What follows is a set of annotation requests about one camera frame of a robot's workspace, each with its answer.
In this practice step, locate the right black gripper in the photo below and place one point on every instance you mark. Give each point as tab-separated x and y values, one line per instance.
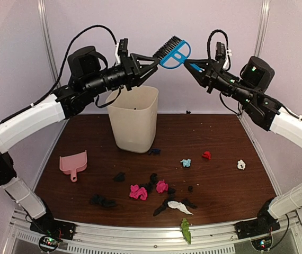
207	78

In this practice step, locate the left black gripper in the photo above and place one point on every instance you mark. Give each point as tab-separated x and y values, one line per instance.
133	70

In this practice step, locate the blue hand brush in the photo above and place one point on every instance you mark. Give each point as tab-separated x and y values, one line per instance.
173	53

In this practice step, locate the pink plastic dustpan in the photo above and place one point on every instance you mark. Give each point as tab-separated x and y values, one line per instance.
71	165

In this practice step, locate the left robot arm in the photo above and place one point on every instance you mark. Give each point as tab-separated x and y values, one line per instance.
88	80

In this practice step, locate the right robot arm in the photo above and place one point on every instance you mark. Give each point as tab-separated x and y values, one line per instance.
264	110

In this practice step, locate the cream plastic waste bin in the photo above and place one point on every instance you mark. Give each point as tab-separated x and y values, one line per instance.
133	118

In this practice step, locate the dark blue paper scrap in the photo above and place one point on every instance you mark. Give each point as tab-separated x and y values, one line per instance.
154	151

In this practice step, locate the red paper scrap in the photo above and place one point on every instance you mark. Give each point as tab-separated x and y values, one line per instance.
206	155

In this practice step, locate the light blue paper scrap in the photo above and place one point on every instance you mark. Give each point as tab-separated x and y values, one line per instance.
186	163

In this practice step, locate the white paper scrap right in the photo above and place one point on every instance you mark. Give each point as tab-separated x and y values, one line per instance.
241	165

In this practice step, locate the white paper scrap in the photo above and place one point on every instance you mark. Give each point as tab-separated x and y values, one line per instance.
179	206
241	165

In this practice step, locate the black paper scrap left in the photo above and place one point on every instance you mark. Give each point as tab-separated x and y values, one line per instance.
120	177

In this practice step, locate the pink paper scrap right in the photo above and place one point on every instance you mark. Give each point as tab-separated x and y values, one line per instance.
162	186

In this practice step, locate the pink paper scrap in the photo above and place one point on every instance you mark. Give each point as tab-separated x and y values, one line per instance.
137	192
162	186

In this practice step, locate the pink paper scrap left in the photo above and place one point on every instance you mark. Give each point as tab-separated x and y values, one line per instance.
137	192

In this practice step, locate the black paper scrap front-left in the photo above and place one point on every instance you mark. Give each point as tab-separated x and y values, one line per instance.
102	201

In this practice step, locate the black paper scrap front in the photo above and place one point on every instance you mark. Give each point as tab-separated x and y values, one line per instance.
171	197

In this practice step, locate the white paper scrap front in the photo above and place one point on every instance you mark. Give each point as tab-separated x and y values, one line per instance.
179	206

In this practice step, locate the green paper scrap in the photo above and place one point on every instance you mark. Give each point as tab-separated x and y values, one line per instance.
186	230

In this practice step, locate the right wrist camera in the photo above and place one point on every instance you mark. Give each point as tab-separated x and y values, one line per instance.
223	54

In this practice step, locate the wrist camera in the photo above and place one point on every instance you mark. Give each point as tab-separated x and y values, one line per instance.
223	54
121	50

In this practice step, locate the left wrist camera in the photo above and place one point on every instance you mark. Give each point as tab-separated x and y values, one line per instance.
121	50

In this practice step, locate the right frame post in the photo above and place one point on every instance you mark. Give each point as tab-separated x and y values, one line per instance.
262	28

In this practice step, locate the frame post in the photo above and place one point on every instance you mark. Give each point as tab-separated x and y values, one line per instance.
262	28
56	73

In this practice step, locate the left frame post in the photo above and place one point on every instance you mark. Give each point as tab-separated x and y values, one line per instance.
56	73

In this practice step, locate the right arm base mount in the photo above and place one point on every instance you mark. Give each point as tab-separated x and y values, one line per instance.
264	223

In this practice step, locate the aluminium front rail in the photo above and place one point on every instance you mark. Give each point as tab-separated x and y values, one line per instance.
93	238

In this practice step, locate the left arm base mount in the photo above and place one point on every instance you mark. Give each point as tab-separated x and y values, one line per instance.
48	225

